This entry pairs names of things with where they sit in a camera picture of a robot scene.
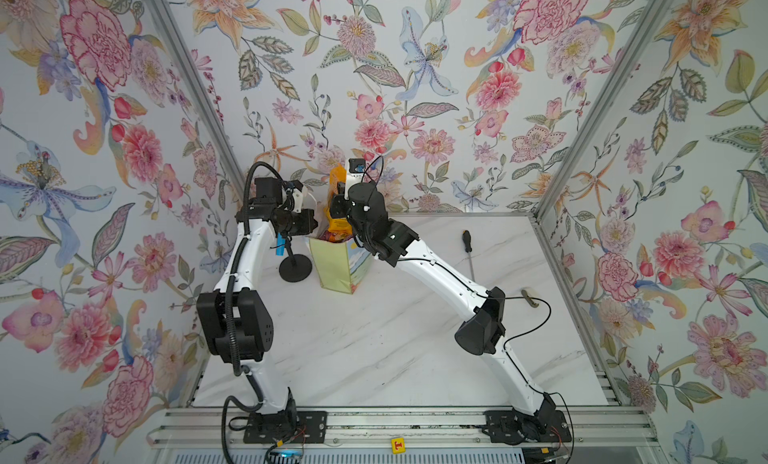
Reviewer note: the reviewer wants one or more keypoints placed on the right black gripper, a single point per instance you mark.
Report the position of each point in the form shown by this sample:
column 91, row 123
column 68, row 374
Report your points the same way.
column 341, row 205

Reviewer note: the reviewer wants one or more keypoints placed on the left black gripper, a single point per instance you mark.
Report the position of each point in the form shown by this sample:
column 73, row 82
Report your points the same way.
column 304, row 226

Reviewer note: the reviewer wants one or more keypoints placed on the yellow gummy candy bag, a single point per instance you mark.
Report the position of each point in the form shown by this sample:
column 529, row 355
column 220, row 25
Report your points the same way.
column 339, row 229

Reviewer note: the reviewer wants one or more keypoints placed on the painted landscape paper bag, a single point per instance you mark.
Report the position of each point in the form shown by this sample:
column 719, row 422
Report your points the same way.
column 340, row 266

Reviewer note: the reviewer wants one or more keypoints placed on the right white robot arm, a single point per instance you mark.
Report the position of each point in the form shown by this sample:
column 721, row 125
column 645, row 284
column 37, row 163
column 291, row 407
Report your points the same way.
column 534, row 416

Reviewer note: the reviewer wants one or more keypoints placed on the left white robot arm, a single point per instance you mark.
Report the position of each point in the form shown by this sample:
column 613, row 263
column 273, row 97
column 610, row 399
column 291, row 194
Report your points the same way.
column 236, row 323

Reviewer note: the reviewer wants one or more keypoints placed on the small beige object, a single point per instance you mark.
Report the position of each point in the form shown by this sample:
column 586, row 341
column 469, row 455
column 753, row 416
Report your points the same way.
column 529, row 299

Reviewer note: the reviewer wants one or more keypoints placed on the yellow marker cube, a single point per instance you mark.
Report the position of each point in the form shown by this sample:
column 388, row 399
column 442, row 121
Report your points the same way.
column 398, row 446

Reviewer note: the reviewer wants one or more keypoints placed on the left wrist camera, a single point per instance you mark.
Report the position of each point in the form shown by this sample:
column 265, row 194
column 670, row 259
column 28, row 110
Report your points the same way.
column 303, row 198

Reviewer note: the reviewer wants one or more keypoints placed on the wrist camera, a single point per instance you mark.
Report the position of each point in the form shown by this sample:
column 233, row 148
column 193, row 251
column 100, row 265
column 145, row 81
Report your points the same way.
column 356, row 172
column 303, row 198

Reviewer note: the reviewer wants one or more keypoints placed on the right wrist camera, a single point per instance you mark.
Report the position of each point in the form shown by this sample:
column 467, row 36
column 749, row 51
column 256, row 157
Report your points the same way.
column 356, row 172

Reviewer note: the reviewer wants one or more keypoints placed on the black handled screwdriver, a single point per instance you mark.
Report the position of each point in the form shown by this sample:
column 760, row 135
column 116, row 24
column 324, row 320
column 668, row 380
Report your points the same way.
column 467, row 243

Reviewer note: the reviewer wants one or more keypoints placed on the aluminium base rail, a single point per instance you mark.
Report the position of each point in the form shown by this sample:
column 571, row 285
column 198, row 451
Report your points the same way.
column 348, row 427

